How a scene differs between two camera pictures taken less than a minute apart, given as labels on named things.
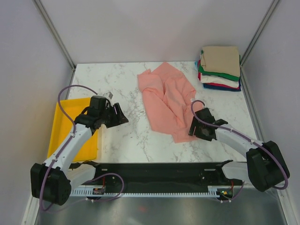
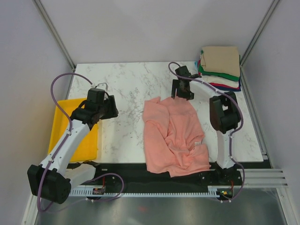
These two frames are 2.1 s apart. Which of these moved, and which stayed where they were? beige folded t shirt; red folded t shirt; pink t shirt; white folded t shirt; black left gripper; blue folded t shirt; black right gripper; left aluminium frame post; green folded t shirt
Moved: pink t shirt; black right gripper; black left gripper
Stayed: white folded t shirt; beige folded t shirt; green folded t shirt; left aluminium frame post; red folded t shirt; blue folded t shirt
